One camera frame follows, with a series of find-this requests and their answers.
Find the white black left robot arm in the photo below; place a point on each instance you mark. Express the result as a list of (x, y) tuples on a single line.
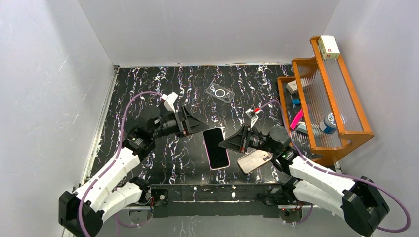
[(84, 211)]

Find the grey white small box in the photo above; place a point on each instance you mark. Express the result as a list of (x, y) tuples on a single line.
[(292, 87)]

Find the pink phone case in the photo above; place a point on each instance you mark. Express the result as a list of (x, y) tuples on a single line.
[(209, 160)]

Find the blue white tape roll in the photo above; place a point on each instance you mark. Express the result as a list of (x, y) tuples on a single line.
[(328, 124)]

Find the light blue eraser block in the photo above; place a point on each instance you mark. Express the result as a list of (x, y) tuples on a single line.
[(301, 127)]

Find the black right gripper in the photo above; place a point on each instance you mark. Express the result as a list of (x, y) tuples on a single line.
[(245, 139)]

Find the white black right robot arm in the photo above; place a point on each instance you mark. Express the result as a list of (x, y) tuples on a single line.
[(361, 205)]

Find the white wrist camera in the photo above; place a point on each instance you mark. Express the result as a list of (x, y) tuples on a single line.
[(253, 116), (169, 100)]

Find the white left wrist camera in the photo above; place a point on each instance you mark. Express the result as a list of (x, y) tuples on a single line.
[(169, 100)]

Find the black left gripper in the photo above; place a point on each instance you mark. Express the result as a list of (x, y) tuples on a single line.
[(183, 121)]

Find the beige phone case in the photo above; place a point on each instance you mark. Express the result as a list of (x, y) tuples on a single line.
[(253, 160)]

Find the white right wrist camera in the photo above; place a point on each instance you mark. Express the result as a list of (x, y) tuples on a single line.
[(253, 116)]

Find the pink highlighter marker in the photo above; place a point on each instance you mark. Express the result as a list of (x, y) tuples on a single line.
[(298, 117)]

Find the white box with red label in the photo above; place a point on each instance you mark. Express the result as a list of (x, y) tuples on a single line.
[(328, 47)]

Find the orange wooden shelf rack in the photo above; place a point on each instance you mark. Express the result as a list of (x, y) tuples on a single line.
[(325, 86)]

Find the clear magsafe phone case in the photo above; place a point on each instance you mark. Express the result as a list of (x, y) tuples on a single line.
[(220, 93)]

